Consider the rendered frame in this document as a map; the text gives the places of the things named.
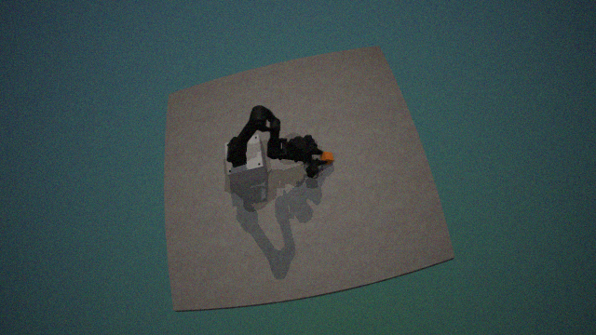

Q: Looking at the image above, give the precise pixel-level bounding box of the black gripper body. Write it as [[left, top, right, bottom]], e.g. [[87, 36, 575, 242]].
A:
[[294, 135, 318, 178]]

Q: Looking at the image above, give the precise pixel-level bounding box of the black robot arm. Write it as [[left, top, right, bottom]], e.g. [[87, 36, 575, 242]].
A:
[[226, 105, 318, 168]]

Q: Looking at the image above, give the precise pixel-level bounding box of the orange block with dark square face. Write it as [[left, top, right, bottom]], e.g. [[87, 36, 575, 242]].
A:
[[320, 152, 334, 165]]

